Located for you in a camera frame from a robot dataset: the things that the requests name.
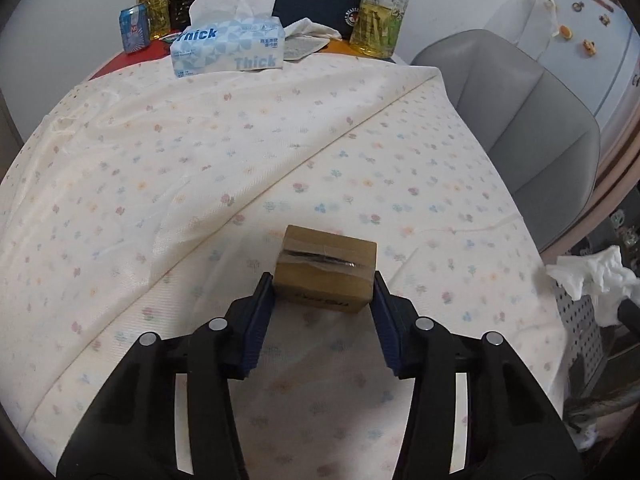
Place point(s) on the white tissue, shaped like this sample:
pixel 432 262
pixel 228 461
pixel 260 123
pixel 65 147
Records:
pixel 595 272

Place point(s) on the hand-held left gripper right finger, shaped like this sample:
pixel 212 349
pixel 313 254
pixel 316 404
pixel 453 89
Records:
pixel 387 330

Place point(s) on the small brown cardboard box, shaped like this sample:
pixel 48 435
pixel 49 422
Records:
pixel 325 280

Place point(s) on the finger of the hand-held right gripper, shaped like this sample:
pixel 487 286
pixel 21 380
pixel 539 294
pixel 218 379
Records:
pixel 630 312

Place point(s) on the blue drink can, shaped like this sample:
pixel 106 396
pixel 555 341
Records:
pixel 134 27

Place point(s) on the clear plastic bag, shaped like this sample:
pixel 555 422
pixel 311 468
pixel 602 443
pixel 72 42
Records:
pixel 595 410

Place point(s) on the large yellow oil bottle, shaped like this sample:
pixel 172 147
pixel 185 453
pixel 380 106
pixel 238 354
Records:
pixel 380 15

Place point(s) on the floral cream tablecloth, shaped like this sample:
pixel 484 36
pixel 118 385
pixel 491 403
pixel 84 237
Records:
pixel 200 185

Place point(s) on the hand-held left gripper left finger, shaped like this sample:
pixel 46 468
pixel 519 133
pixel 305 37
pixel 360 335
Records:
pixel 252 330

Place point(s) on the white hanging tote bag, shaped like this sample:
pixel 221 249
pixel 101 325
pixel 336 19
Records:
pixel 530 25

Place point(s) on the black perforated holder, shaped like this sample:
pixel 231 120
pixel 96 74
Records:
pixel 182 5

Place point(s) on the white pegboard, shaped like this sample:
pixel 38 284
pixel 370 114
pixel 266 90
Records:
pixel 580 330

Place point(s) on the blue white tissue pack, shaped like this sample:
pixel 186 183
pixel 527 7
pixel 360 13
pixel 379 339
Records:
pixel 227 47

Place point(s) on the white cloth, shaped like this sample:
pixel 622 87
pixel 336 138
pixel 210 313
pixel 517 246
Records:
pixel 310 27

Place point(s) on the small yellow oil bottle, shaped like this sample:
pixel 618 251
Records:
pixel 152 2

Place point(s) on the white refrigerator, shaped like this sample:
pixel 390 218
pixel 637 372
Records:
pixel 595 75

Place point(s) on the grey upholstered chair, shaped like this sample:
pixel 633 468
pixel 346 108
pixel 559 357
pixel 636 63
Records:
pixel 525 125

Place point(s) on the round orange fridge magnet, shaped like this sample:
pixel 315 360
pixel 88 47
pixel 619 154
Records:
pixel 565 31

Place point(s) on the grey patterned packet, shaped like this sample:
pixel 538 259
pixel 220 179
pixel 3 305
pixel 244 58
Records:
pixel 300 47

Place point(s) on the yellow brown fridge magnet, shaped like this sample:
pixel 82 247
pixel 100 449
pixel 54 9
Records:
pixel 590 47

